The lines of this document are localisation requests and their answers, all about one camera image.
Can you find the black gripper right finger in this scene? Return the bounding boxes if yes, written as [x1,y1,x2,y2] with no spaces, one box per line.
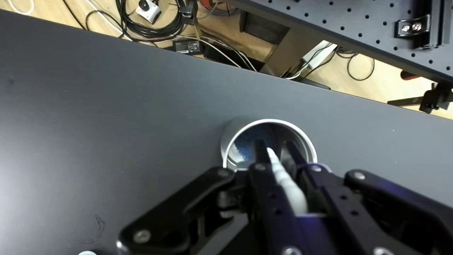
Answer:
[282,139,453,255]

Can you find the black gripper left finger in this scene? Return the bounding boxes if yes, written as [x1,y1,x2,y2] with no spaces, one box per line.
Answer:
[115,138,316,255]

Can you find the white plastic stirrer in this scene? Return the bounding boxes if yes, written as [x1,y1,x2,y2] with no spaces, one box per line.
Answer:
[265,146,311,216]

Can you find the stainless steel flask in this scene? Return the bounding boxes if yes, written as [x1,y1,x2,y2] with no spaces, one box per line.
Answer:
[219,115,321,173]

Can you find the black clamp stand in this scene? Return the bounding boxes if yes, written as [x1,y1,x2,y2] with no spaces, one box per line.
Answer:
[387,81,453,115]

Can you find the white power strip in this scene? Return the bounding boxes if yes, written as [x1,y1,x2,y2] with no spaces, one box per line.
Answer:
[287,40,340,81]

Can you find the black power adapter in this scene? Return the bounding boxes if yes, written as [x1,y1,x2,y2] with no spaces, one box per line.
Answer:
[172,39,203,56]

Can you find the black perforated breadboard table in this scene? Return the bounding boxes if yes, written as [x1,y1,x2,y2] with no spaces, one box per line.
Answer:
[234,0,453,86]

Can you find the white webcam on floor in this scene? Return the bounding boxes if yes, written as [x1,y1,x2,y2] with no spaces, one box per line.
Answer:
[135,0,163,25]

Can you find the black cable loop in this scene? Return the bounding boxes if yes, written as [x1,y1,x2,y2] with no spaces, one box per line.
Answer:
[336,50,379,83]

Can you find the black metal bracket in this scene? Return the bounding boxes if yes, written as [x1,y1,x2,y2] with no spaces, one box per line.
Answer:
[394,13,434,50]

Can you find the coiled black cables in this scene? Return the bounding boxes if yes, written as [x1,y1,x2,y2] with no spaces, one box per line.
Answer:
[62,0,200,43]

